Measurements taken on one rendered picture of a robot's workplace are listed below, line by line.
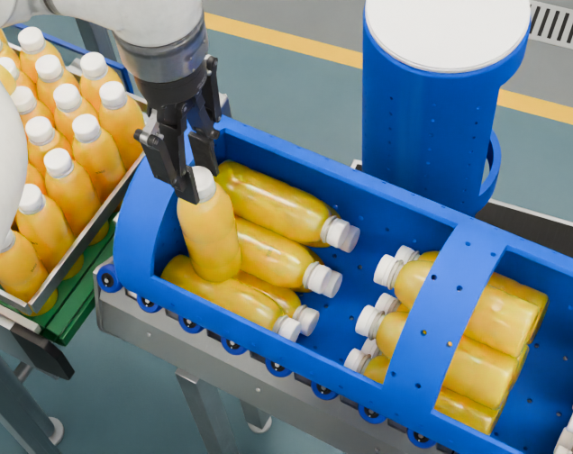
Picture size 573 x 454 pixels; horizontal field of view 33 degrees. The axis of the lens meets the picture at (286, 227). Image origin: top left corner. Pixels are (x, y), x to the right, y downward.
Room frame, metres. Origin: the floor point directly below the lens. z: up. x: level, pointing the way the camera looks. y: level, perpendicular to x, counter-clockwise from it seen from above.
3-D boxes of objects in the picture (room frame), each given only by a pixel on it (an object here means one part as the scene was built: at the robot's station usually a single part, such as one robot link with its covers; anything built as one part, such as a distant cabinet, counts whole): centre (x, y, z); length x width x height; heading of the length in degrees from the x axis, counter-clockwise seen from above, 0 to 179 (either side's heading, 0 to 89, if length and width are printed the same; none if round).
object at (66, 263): (0.86, 0.28, 0.96); 0.40 x 0.01 x 0.03; 145
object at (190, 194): (0.65, 0.11, 1.31); 0.03 x 0.01 x 0.07; 55
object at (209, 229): (0.67, 0.10, 1.18); 0.07 x 0.07 x 0.19
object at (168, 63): (0.67, 0.10, 1.54); 0.09 x 0.09 x 0.06
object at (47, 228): (0.81, 0.37, 0.99); 0.07 x 0.07 x 0.19
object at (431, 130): (1.14, -0.32, 0.59); 0.28 x 0.28 x 0.88
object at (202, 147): (0.69, 0.09, 1.31); 0.03 x 0.01 x 0.07; 55
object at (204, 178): (0.67, 0.10, 1.28); 0.04 x 0.04 x 0.02
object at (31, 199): (0.81, 0.37, 1.09); 0.04 x 0.04 x 0.02
